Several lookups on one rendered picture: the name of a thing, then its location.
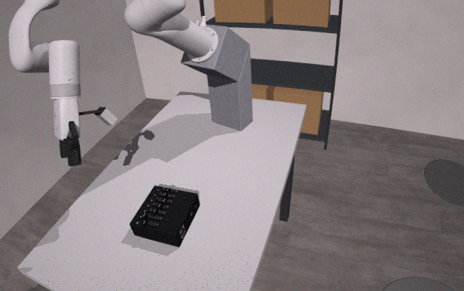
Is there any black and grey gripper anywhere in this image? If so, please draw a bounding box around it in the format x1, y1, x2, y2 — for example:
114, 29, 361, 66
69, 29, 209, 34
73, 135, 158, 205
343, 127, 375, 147
50, 95, 81, 167

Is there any black lighting desk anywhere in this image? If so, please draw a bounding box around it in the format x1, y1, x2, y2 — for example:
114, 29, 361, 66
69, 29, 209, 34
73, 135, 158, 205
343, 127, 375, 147
130, 185, 200, 247

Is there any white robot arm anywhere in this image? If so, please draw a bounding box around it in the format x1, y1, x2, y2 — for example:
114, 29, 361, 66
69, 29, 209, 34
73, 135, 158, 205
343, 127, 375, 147
8, 0, 218, 126

